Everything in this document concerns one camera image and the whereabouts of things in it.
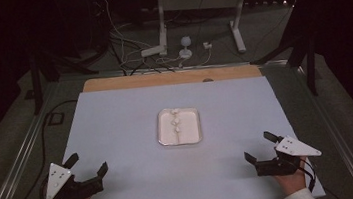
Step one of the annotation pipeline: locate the pale blue table sheet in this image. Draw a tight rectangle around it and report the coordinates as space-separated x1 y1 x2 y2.
30 65 327 199

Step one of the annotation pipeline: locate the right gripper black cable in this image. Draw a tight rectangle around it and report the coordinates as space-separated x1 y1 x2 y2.
299 157 319 195

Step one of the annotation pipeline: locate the black square floor plate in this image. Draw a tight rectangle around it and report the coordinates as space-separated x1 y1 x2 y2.
46 110 67 127

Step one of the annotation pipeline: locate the white cable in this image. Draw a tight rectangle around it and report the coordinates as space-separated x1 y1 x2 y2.
98 0 154 55

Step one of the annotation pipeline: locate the small white round-headed device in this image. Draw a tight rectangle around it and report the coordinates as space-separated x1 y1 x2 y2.
176 34 195 61

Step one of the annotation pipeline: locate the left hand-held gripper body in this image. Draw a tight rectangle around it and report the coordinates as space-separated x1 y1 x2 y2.
41 156 106 199

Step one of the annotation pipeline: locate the long black floor cable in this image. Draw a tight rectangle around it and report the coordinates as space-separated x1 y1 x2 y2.
0 98 90 199

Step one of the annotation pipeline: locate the white plug adapter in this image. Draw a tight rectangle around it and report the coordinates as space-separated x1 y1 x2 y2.
201 40 214 51

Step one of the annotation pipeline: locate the white metal stand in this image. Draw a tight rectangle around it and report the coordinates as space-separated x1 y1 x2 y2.
153 0 258 63

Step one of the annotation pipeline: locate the black tripod stand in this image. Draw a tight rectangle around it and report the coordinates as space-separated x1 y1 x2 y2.
242 0 323 104
25 37 105 117

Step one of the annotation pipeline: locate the white power strip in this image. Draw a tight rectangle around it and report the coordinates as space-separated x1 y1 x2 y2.
139 43 167 59

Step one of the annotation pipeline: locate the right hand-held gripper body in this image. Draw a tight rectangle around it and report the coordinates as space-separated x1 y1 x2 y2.
252 132 325 180

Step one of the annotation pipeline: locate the metal floor rail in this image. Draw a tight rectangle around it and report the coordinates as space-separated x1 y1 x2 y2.
290 58 353 199
0 82 73 199

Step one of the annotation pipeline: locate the person's right hand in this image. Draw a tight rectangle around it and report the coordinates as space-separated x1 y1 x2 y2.
271 157 312 199

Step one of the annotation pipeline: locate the white square metal-rimmed tray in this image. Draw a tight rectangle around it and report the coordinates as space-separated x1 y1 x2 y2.
154 104 205 149

